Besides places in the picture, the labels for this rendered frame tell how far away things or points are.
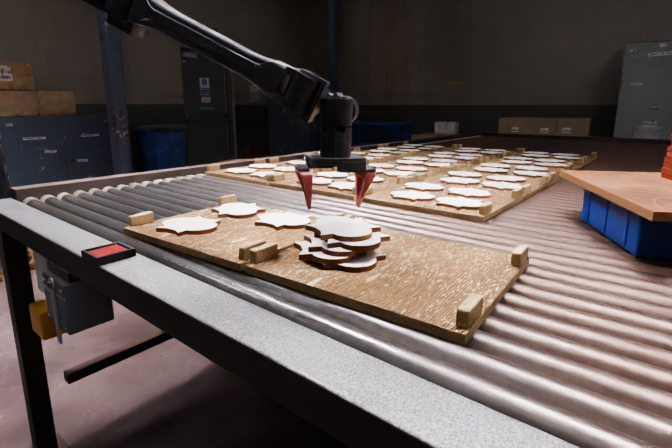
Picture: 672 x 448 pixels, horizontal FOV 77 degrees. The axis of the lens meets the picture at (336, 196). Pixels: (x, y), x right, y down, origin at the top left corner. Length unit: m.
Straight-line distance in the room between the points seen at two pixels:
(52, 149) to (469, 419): 5.50
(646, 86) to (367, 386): 6.77
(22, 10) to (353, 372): 6.05
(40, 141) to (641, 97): 7.40
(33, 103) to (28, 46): 0.79
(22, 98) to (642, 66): 7.50
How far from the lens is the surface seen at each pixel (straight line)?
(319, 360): 0.56
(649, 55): 7.13
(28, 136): 5.65
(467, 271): 0.79
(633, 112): 7.10
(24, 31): 6.29
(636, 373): 0.64
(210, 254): 0.87
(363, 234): 0.77
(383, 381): 0.52
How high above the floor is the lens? 1.22
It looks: 12 degrees down
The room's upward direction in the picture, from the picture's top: straight up
